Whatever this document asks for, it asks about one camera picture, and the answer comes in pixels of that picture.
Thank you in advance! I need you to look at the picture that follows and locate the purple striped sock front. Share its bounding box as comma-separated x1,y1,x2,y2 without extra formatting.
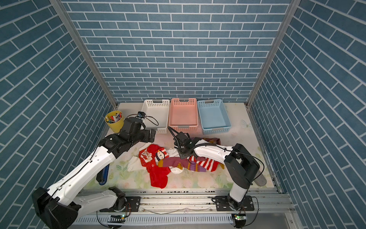
158,157,207,172

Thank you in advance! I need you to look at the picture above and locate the yellow pen cup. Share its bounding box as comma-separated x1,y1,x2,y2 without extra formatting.
104,111,124,133

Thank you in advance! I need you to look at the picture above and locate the aluminium front rail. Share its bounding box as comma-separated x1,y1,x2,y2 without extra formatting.
74,189,302,229

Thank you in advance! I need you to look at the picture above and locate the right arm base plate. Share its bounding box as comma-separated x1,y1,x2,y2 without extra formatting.
211,195,254,211

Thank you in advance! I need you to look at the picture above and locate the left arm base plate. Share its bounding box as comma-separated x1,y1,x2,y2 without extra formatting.
99,196,141,213

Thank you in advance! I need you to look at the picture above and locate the red white striped sock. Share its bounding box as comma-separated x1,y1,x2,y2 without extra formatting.
189,156,225,172

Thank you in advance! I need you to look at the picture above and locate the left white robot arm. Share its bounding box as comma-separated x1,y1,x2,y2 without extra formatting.
31,117,156,229

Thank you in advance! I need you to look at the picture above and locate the white plastic basket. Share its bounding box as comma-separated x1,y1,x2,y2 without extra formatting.
141,99,170,134

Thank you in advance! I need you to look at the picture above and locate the grey oval pad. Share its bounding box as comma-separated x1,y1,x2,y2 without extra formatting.
254,174,267,187

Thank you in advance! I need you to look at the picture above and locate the red santa sock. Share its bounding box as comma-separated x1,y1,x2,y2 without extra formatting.
139,144,171,189

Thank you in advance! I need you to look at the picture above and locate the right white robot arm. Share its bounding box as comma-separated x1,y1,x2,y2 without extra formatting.
170,129,265,210

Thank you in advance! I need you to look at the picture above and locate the pink plastic basket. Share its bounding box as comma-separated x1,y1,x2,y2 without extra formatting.
168,98,199,132

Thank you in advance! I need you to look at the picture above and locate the blue plastic basket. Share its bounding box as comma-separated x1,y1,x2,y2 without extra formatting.
197,99,231,135

